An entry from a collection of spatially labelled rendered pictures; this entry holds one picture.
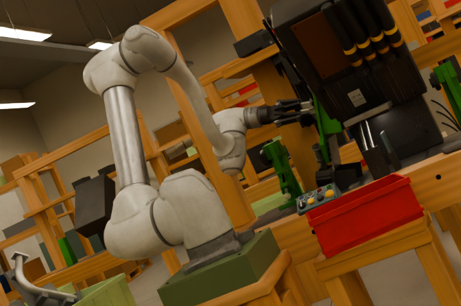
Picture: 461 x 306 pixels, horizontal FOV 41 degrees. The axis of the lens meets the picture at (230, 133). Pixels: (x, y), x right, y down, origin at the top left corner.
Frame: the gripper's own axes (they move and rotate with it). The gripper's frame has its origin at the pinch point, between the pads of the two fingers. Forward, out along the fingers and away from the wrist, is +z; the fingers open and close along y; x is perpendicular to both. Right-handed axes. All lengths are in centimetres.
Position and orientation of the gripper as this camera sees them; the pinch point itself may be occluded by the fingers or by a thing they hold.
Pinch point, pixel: (310, 108)
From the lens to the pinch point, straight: 244.9
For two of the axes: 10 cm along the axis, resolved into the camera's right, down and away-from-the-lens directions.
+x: 3.5, 6.1, 7.1
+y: 0.9, -7.8, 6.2
